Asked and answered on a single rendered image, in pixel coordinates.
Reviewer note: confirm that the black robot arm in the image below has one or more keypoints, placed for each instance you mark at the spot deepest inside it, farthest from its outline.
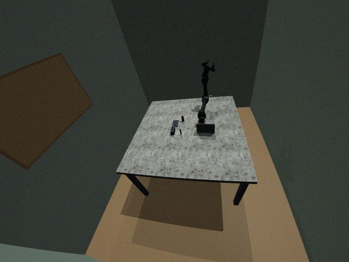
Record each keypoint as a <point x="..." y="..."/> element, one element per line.
<point x="201" y="113"/>

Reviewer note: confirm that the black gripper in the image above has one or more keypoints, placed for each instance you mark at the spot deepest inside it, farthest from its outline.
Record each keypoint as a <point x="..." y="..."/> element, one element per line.
<point x="207" y="67"/>

